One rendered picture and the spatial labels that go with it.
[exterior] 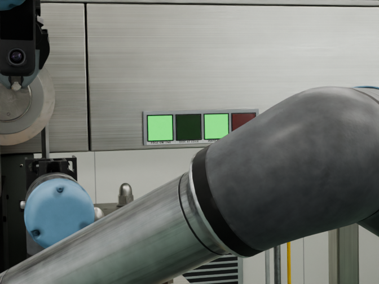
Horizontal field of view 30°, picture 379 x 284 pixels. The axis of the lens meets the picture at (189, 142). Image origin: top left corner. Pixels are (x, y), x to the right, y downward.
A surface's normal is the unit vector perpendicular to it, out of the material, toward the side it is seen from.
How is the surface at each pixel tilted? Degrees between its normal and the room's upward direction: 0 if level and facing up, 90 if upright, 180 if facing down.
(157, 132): 90
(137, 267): 116
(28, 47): 82
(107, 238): 69
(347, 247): 90
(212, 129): 90
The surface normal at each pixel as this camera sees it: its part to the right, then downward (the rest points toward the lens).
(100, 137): 0.23, 0.04
